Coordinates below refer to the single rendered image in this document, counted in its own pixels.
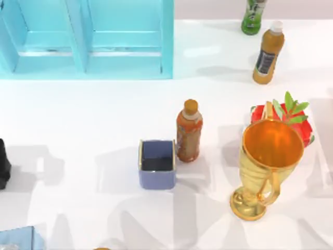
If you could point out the orange bottle with brown cap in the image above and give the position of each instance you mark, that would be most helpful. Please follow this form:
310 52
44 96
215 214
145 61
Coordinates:
188 135

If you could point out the blue square pot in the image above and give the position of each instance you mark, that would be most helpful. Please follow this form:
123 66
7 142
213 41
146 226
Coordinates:
157 177

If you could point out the light blue rack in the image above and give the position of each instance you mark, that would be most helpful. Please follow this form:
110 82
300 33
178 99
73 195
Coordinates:
125 39

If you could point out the gold trophy cup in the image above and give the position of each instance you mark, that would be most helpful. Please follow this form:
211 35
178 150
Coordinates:
268 166

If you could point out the yellow-brown bottle with white cap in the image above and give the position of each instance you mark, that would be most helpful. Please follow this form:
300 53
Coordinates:
268 52

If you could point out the green plant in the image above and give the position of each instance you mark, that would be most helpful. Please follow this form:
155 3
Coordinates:
291 109

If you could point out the green bottle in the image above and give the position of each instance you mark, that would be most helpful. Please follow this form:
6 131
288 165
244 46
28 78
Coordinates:
251 18

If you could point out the red plant pot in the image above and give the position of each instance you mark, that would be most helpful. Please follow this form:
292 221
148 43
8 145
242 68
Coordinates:
304 129

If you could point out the orange round object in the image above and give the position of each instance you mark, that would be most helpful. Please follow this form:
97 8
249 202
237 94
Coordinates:
102 249

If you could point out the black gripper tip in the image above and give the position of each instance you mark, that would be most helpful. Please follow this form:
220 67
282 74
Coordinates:
3 166

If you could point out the pale blue box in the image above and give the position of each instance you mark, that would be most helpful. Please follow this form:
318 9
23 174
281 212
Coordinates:
20 238

